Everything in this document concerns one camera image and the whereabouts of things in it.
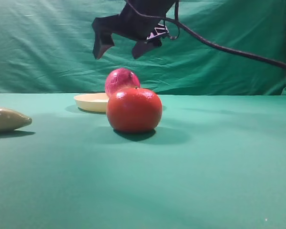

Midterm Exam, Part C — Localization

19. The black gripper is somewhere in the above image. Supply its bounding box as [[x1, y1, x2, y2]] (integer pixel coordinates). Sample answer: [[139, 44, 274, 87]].
[[92, 0, 179, 60]]

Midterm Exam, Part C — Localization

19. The dark red apple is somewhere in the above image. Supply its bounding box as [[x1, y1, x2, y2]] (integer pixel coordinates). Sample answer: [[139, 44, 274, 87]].
[[105, 68, 141, 97]]

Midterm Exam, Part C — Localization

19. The olive green elongated fruit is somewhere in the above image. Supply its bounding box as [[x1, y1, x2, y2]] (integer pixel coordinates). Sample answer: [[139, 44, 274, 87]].
[[0, 107, 32, 133]]

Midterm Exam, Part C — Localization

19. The black cable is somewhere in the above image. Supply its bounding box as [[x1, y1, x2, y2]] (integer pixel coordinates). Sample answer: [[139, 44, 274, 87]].
[[126, 0, 286, 73]]

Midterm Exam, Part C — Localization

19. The orange-red tangerine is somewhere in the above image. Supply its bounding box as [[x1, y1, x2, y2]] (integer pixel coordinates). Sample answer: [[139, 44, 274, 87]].
[[106, 88, 163, 133]]

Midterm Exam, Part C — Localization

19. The yellow plate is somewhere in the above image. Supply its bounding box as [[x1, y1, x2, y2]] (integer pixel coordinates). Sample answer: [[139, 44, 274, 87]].
[[74, 93, 109, 113]]

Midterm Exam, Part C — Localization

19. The green backdrop cloth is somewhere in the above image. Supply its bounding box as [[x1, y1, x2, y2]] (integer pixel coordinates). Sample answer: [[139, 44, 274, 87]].
[[0, 0, 286, 95]]

